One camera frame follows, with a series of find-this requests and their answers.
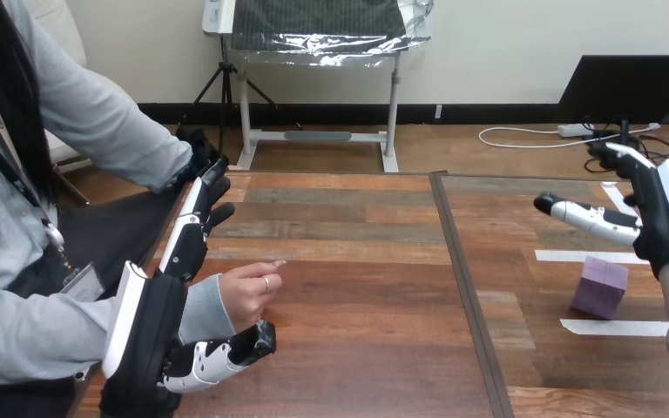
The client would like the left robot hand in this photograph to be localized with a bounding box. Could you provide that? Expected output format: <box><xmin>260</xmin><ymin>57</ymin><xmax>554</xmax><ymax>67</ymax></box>
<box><xmin>98</xmin><ymin>157</ymin><xmax>278</xmax><ymax>418</ymax></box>

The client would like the person's hand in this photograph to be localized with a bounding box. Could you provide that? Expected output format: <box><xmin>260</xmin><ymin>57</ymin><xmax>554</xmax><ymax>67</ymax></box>
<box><xmin>218</xmin><ymin>260</ymin><xmax>287</xmax><ymax>335</ymax></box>
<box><xmin>174</xmin><ymin>126</ymin><xmax>224</xmax><ymax>181</ymax></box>

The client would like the person's forearm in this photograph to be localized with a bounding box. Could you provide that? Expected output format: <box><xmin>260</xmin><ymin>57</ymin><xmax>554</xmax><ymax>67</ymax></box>
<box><xmin>71</xmin><ymin>80</ymin><xmax>195</xmax><ymax>194</ymax></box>
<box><xmin>0</xmin><ymin>273</ymin><xmax>238</xmax><ymax>386</ymax></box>

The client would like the purple block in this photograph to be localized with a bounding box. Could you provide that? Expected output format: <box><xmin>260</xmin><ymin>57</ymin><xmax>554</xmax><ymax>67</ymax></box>
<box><xmin>569</xmin><ymin>256</ymin><xmax>631</xmax><ymax>322</ymax></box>

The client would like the person's body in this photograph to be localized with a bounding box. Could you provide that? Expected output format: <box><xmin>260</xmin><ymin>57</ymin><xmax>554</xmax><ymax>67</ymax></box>
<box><xmin>0</xmin><ymin>0</ymin><xmax>181</xmax><ymax>418</ymax></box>

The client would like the black tripod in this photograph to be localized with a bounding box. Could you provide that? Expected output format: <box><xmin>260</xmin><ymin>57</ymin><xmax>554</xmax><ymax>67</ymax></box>
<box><xmin>179</xmin><ymin>34</ymin><xmax>306</xmax><ymax>158</ymax></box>

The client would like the white desk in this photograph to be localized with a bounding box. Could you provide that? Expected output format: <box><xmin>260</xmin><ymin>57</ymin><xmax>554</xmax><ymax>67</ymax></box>
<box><xmin>201</xmin><ymin>0</ymin><xmax>435</xmax><ymax>174</ymax></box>

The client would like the white power strip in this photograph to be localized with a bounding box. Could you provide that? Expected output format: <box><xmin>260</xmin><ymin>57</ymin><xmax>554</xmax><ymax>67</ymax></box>
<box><xmin>557</xmin><ymin>122</ymin><xmax>596</xmax><ymax>139</ymax></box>

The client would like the dark screen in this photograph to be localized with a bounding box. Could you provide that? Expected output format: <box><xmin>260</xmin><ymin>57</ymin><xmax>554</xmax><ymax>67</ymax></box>
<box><xmin>555</xmin><ymin>54</ymin><xmax>669</xmax><ymax>125</ymax></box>

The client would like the foil sheet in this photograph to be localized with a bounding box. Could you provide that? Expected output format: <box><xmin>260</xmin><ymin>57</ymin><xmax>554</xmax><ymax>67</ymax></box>
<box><xmin>229</xmin><ymin>0</ymin><xmax>435</xmax><ymax>68</ymax></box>

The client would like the tangle of cables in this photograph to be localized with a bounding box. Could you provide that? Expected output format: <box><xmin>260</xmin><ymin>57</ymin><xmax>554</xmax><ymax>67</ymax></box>
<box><xmin>477</xmin><ymin>119</ymin><xmax>669</xmax><ymax>175</ymax></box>

